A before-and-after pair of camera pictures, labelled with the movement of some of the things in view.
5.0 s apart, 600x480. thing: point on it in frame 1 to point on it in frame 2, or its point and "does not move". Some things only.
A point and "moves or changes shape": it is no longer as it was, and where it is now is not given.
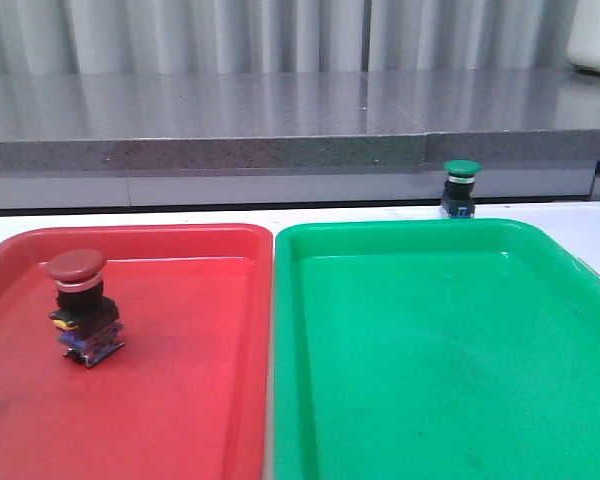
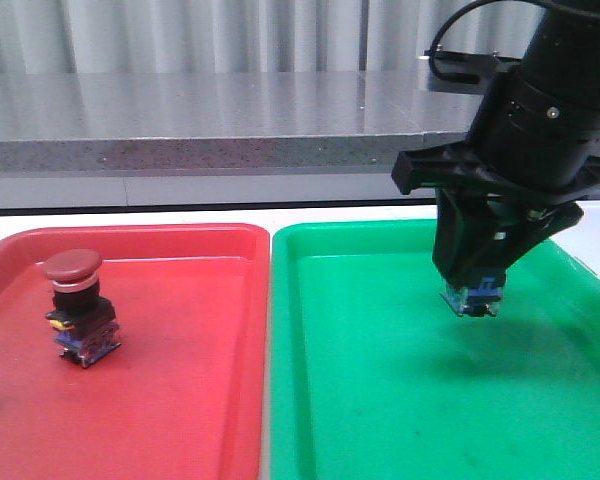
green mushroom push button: [458, 198] moves or changes shape
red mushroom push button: [88, 323] does not move
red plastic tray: [186, 398] does not move
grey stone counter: [203, 139] does not move
